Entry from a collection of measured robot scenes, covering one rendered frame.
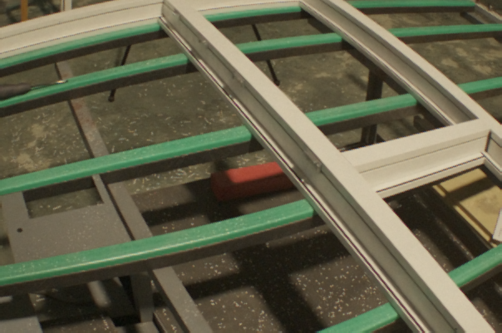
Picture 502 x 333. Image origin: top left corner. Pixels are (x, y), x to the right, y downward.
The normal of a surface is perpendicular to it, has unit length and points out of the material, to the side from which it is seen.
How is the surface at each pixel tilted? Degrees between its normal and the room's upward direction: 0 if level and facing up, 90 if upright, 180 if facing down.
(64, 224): 0
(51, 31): 90
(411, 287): 90
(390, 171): 90
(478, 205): 0
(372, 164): 90
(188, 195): 0
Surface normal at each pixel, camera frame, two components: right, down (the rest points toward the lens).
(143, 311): 0.43, 0.51
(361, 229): -0.91, 0.18
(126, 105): 0.04, -0.84
